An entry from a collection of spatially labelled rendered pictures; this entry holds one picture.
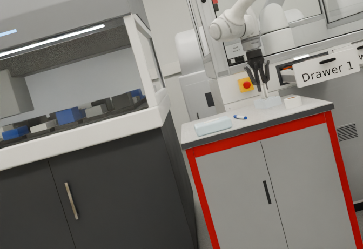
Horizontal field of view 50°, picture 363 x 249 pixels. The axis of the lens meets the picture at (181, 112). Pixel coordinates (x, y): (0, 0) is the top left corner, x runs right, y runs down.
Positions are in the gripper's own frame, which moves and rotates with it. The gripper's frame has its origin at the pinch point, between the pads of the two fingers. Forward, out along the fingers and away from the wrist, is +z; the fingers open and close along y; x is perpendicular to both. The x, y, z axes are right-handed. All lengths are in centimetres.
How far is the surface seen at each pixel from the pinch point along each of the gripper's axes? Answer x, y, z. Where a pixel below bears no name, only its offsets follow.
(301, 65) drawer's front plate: -12.9, 15.0, -7.5
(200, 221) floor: 85, -30, 84
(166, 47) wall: 351, 40, -59
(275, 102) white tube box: -5.2, 2.2, 6.3
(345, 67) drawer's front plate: -17.7, 33.7, -1.4
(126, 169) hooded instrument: 26, -72, 21
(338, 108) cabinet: 14, 47, 23
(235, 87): 26.8, -3.1, -3.6
